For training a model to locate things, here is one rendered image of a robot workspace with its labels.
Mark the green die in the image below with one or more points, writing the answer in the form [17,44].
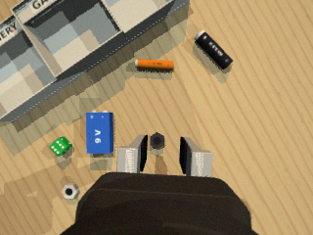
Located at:
[60,146]

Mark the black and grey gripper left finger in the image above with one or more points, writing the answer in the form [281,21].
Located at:
[132,158]

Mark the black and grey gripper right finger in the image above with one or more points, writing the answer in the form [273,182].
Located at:
[193,160]

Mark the black aa battery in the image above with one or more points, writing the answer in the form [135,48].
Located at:
[213,50]

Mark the blue 9v battery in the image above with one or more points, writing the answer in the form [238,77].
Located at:
[99,132]

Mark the orange aaa battery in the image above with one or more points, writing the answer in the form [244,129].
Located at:
[154,64]

